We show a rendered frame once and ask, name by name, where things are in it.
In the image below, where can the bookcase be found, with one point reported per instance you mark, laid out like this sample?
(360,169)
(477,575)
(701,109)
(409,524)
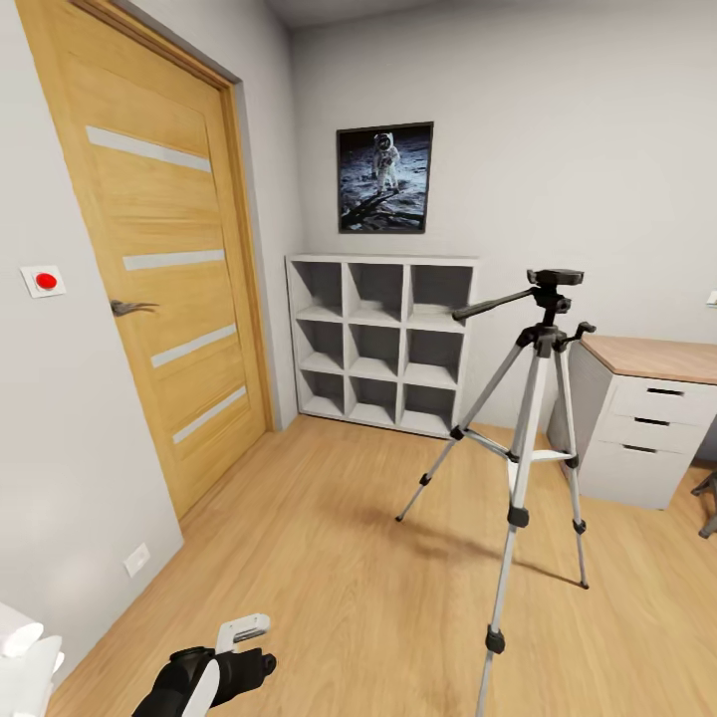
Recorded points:
(350,363)

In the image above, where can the door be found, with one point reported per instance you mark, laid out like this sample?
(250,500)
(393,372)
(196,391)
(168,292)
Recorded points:
(151,140)

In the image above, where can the wall socket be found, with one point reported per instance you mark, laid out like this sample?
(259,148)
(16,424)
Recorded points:
(136,560)

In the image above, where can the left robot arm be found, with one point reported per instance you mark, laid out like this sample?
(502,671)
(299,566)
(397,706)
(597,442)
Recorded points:
(199,678)

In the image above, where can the desk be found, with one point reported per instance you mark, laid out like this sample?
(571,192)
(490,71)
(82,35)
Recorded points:
(640,411)

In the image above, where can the camera tripod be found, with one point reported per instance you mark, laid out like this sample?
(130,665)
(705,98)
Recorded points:
(544,336)

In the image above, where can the electric switch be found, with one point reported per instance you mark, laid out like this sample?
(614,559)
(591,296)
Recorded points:
(42,281)

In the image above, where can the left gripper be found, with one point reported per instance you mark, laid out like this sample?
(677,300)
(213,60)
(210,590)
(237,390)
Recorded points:
(247,671)

